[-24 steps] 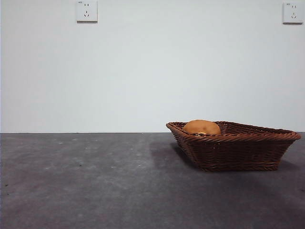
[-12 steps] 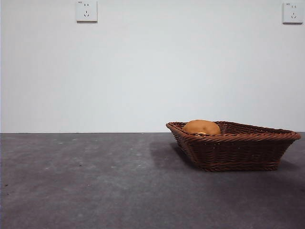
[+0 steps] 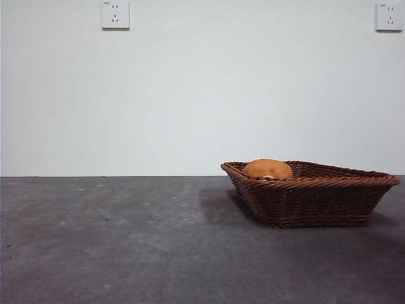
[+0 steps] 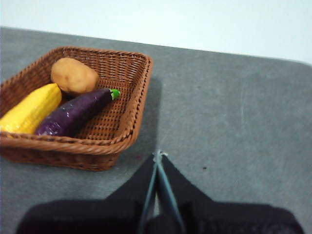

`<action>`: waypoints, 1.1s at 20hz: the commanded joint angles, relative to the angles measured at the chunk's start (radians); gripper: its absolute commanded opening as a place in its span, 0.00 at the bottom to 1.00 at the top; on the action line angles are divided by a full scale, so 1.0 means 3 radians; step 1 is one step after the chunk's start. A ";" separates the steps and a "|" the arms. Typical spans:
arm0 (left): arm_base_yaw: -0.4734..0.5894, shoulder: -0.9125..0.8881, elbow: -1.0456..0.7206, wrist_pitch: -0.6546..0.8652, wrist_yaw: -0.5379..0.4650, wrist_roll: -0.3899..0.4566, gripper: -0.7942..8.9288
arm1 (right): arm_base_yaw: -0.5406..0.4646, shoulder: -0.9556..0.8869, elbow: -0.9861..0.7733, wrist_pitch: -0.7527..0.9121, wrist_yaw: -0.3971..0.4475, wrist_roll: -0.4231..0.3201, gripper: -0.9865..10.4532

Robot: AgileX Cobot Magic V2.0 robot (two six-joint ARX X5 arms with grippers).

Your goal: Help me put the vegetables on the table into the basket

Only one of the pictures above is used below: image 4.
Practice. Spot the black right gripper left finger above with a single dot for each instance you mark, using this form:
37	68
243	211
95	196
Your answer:
97	217

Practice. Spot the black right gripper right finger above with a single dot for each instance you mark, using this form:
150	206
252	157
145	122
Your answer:
219	218

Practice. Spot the brown woven wicker basket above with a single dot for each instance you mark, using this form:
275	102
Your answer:
114	117

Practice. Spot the purple eggplant with green stem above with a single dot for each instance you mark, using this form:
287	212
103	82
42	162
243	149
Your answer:
73	114

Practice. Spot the yellow corn cob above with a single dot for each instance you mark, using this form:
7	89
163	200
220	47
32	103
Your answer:
31	109

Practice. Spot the brown potato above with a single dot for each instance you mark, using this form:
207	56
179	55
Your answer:
75	76

